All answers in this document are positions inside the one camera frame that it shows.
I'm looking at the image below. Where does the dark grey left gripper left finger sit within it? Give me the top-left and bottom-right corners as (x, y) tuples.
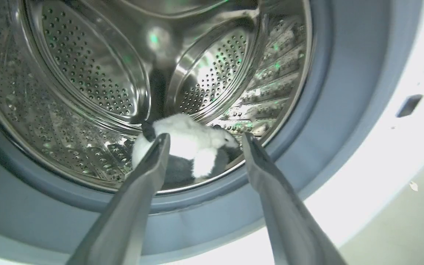
(66, 133), (171, 265)

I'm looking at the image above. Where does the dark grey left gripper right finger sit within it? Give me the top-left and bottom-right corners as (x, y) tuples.
(241, 132), (348, 265)

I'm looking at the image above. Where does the black and white panda plush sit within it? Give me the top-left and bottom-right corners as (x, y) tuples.
(132, 113), (242, 184)

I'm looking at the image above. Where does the white front-load washing machine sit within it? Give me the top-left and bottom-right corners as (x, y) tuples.
(0, 0), (424, 265)

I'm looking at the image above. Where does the grey rubber door gasket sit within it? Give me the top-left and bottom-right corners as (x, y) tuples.
(0, 0), (393, 256)

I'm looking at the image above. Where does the stainless steel washer drum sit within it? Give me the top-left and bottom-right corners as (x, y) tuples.
(0, 0), (312, 194)

